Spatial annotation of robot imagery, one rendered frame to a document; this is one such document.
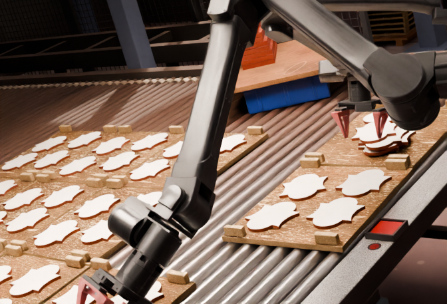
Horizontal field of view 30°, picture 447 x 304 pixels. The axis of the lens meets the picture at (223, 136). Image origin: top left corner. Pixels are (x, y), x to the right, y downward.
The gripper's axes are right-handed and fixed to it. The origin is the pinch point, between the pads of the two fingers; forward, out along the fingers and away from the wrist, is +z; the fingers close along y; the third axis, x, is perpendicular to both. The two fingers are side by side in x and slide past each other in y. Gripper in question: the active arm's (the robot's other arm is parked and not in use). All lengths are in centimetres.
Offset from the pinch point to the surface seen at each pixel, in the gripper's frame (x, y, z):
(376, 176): -0.7, -2.8, 11.1
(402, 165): -6.0, -8.0, 9.1
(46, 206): 23, 99, 20
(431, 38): -408, 151, -7
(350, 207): 15.6, -3.5, 15.4
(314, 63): -65, 51, -15
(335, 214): 19.3, -1.4, 16.5
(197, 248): 33, 32, 24
